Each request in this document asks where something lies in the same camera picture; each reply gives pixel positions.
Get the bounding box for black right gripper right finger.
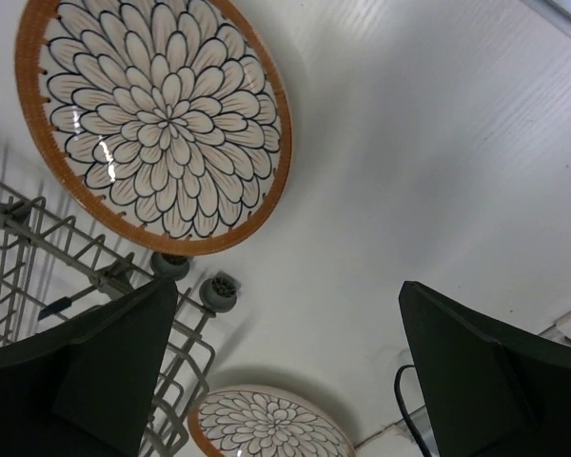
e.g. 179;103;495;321
399;281;571;456

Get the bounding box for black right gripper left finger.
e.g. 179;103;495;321
0;278;178;456

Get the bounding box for black cable with grey plug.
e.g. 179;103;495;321
393;364;434;457

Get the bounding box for grey wire dish rack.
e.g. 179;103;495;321
0;181;238;456

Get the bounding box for floral plate orange rim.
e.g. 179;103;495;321
14;1;292;255
187;385;356;456

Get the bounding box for floral plate orange rim front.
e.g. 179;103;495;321
187;385;356;456

